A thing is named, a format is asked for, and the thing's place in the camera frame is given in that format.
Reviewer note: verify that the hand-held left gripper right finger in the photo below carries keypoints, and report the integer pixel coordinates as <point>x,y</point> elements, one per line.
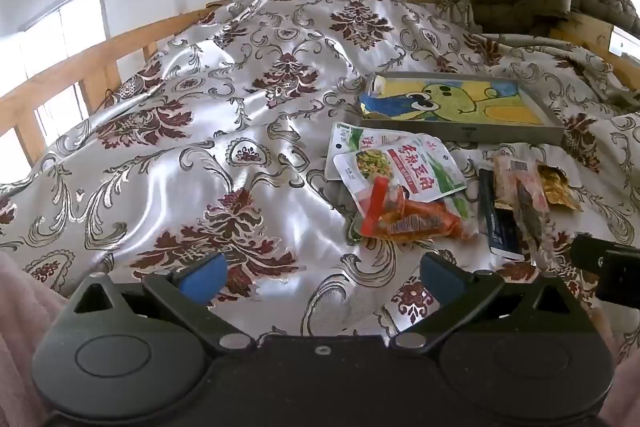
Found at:
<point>440,281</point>

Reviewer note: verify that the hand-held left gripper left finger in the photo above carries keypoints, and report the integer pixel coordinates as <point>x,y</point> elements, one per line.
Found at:
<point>202,281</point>

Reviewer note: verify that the orange snack packet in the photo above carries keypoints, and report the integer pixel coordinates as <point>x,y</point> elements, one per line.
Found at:
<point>425,218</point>

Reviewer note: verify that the black snack bar packet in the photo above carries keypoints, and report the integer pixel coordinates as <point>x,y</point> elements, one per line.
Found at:
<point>495,222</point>

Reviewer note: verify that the red sausage stick packet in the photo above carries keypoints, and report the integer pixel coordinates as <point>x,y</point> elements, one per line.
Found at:
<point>375,202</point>

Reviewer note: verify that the gold snack packet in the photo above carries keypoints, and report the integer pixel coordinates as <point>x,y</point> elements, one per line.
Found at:
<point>560,187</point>

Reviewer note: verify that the bean picture snack pouch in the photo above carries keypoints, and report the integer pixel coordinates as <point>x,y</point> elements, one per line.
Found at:
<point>415,177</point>

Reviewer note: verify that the clear dried fish packet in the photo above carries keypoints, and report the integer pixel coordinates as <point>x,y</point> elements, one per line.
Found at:
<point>525,197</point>

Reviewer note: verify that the grey tray with cartoon lining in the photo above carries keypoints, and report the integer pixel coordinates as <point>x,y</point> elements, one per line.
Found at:
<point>500,134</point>

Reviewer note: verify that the green vegetable picture snack pouch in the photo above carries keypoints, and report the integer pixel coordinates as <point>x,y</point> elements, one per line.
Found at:
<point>350,142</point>

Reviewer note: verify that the floral satin blanket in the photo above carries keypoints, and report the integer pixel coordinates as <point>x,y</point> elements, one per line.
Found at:
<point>200,107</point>

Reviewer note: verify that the pink fleece clothing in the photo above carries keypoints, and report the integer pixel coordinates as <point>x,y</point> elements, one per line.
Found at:
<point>20,332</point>

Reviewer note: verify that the wooden bed frame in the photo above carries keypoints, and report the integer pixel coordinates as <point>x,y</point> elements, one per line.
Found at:
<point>75,62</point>

